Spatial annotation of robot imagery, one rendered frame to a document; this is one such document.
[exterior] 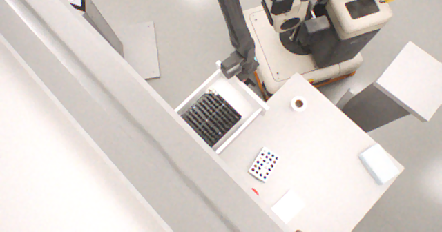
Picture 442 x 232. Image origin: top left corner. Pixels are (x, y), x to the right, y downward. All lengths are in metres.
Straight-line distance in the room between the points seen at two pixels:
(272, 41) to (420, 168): 1.30
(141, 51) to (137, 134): 2.25
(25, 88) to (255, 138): 1.24
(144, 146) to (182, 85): 2.13
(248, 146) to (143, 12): 1.56
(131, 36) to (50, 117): 2.29
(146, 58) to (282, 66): 0.98
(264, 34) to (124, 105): 1.98
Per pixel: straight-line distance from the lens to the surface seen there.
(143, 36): 2.45
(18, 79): 0.22
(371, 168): 1.46
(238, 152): 1.38
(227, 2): 0.94
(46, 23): 0.20
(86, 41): 0.18
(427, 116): 1.67
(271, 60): 2.04
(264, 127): 1.41
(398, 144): 2.45
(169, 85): 2.29
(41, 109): 0.20
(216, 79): 1.38
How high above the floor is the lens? 2.13
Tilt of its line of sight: 75 degrees down
